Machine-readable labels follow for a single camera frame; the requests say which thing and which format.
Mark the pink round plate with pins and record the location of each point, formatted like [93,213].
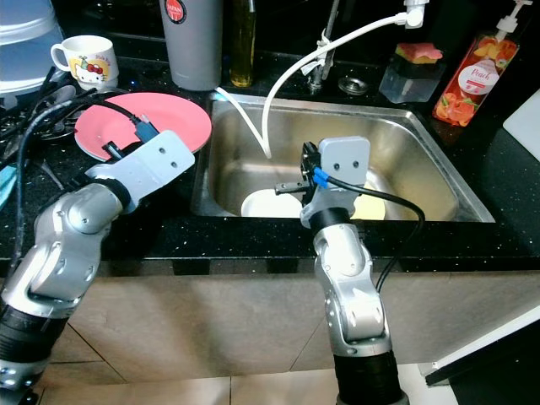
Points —
[186,122]

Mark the white cartoon print mug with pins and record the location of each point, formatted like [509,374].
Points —
[89,63]

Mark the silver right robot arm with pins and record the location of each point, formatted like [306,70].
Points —
[346,287]

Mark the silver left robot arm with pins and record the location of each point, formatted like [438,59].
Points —
[67,253]

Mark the beige kitchen cabinet front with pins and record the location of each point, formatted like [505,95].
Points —
[219,321]

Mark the white round plate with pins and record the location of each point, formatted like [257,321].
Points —
[266,205]

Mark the yellow round plate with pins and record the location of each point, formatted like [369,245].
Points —
[371,207]

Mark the round metal hole cap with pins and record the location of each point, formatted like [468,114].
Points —
[353,85]

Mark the chrome faucet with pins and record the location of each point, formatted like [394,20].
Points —
[319,72]

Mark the teal cloth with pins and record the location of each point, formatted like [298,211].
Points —
[6,186]

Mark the stainless steel sink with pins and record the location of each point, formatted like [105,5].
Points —
[430,160]

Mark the clear plastic sponge container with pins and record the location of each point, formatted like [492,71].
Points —
[405,82]

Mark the yellow oil bottle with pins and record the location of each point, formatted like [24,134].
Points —
[242,51]

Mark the grey tumbler with red logo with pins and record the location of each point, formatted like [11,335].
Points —
[192,51]

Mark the white lidded plastic container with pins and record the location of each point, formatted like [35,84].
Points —
[25,51]

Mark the pink yellow sponge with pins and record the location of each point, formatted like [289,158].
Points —
[419,52]

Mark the white plastic tap fitting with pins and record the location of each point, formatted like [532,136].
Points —
[416,14]

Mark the peach soap pump bottle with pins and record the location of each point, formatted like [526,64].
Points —
[472,80]

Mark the black side cabinet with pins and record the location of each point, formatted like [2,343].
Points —
[498,371]

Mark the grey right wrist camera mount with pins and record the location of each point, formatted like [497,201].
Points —
[346,156]

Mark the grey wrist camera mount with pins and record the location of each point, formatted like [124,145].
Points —
[156,160]
[346,156]

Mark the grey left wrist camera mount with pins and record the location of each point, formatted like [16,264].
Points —
[156,160]

